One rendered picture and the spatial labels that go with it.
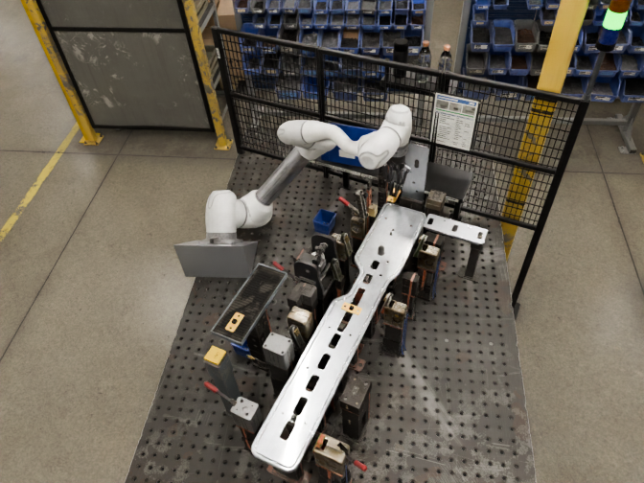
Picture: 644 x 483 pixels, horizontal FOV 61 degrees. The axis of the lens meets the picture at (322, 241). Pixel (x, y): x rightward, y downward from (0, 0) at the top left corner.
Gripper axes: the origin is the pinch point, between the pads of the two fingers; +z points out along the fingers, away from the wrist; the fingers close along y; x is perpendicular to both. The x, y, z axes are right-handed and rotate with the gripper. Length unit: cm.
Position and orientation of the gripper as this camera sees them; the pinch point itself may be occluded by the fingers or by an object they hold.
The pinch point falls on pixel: (394, 188)
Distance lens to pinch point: 239.2
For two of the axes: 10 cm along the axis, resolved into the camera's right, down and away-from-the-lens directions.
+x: 4.3, -6.9, 5.9
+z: 0.5, 6.7, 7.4
